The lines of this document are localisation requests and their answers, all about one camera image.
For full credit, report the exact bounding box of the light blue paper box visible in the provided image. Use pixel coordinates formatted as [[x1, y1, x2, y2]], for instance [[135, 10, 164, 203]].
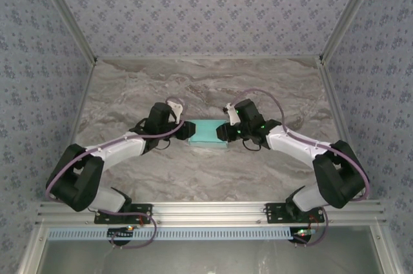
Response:
[[186, 119, 229, 150]]

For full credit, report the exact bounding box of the small black board with LED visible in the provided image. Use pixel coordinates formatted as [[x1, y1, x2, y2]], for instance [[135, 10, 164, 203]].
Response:
[[292, 227, 312, 244], [107, 227, 135, 242]]

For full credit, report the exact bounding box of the aluminium table end rail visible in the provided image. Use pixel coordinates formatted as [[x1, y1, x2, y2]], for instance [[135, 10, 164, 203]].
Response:
[[95, 55, 323, 61]]

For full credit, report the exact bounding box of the aluminium table side rail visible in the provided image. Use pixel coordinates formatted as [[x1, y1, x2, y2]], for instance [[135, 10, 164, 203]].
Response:
[[317, 59, 407, 274], [15, 59, 97, 274]]

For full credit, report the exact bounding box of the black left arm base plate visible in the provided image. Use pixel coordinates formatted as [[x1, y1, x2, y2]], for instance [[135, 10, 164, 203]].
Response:
[[94, 202, 154, 225]]

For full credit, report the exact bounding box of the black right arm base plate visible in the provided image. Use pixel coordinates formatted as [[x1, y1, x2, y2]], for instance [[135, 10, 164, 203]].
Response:
[[265, 202, 325, 225]]

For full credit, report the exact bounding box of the aluminium mounting rail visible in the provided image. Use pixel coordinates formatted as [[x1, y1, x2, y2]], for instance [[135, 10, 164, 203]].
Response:
[[37, 201, 388, 226]]

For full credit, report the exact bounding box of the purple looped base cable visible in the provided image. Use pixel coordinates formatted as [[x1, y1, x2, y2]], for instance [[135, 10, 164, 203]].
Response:
[[109, 211, 158, 251], [294, 208, 330, 248]]

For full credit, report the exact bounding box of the white slotted cable duct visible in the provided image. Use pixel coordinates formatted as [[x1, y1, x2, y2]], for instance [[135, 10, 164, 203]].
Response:
[[46, 226, 301, 242]]

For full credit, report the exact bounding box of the aluminium frame post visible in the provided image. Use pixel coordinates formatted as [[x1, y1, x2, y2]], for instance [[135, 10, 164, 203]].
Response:
[[30, 0, 98, 64], [318, 0, 387, 64]]

